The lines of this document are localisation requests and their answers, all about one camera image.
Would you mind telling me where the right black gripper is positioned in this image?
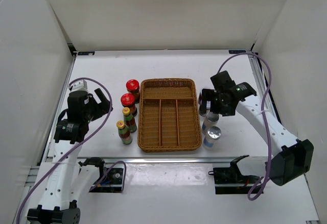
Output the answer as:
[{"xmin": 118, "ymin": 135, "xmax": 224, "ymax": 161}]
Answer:
[{"xmin": 201, "ymin": 89, "xmax": 236, "ymax": 117}]

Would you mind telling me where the silver white can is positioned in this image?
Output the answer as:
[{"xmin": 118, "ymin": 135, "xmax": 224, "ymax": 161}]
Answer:
[
  {"xmin": 201, "ymin": 111, "xmax": 219, "ymax": 135},
  {"xmin": 202, "ymin": 126, "xmax": 222, "ymax": 149}
]

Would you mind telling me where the silver top white can front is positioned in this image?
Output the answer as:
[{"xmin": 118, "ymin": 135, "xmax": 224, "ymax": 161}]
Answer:
[{"xmin": 202, "ymin": 126, "xmax": 222, "ymax": 149}]

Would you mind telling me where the purple lid dark jar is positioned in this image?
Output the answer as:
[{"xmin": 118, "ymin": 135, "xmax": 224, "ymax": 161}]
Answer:
[
  {"xmin": 199, "ymin": 101, "xmax": 211, "ymax": 116},
  {"xmin": 198, "ymin": 92, "xmax": 202, "ymax": 105}
]

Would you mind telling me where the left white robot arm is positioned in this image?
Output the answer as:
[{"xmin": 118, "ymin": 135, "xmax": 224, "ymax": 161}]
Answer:
[{"xmin": 27, "ymin": 88, "xmax": 112, "ymax": 223}]

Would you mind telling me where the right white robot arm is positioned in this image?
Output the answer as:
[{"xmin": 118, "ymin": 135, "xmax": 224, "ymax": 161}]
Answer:
[{"xmin": 200, "ymin": 71, "xmax": 314, "ymax": 186}]

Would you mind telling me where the purple lid dark jar front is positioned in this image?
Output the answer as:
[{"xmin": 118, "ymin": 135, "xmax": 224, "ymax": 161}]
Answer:
[{"xmin": 199, "ymin": 101, "xmax": 211, "ymax": 116}]

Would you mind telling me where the red lid sauce jar front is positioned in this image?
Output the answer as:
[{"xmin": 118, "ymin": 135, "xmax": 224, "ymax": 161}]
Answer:
[{"xmin": 121, "ymin": 93, "xmax": 137, "ymax": 116}]

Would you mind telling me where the red lid sauce jar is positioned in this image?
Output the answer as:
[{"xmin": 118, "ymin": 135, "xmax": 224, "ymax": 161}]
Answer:
[
  {"xmin": 121, "ymin": 93, "xmax": 137, "ymax": 116},
  {"xmin": 126, "ymin": 79, "xmax": 140, "ymax": 104}
]

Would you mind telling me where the yellow cap sauce bottle rear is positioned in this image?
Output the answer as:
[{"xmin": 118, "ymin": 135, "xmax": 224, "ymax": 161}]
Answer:
[{"xmin": 122, "ymin": 107, "xmax": 137, "ymax": 133}]

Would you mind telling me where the yellow cap sauce bottle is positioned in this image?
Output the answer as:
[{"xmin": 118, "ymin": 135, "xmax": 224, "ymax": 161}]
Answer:
[
  {"xmin": 116, "ymin": 120, "xmax": 132, "ymax": 145},
  {"xmin": 122, "ymin": 107, "xmax": 137, "ymax": 133}
]

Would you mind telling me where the red lid sauce jar rear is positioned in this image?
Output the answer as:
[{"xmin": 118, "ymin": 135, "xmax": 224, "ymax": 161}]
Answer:
[{"xmin": 126, "ymin": 79, "xmax": 140, "ymax": 104}]

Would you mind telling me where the yellow cap sauce bottle front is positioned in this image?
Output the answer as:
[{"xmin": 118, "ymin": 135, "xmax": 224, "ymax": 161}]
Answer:
[{"xmin": 116, "ymin": 120, "xmax": 132, "ymax": 145}]

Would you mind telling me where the wicker divided basket tray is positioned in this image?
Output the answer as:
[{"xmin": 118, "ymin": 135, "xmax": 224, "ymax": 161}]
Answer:
[{"xmin": 137, "ymin": 78, "xmax": 202, "ymax": 153}]

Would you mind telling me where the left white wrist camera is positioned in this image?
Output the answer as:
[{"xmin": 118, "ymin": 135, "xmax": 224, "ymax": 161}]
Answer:
[{"xmin": 69, "ymin": 80, "xmax": 89, "ymax": 93}]

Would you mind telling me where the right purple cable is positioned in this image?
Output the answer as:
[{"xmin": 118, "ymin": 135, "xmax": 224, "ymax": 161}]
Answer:
[{"xmin": 217, "ymin": 52, "xmax": 273, "ymax": 202}]

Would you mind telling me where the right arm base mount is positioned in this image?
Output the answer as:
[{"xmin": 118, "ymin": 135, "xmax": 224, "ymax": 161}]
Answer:
[{"xmin": 208, "ymin": 155, "xmax": 267, "ymax": 195}]

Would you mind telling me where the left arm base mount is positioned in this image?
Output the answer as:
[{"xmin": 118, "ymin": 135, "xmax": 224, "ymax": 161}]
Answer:
[{"xmin": 78, "ymin": 157, "xmax": 127, "ymax": 193}]

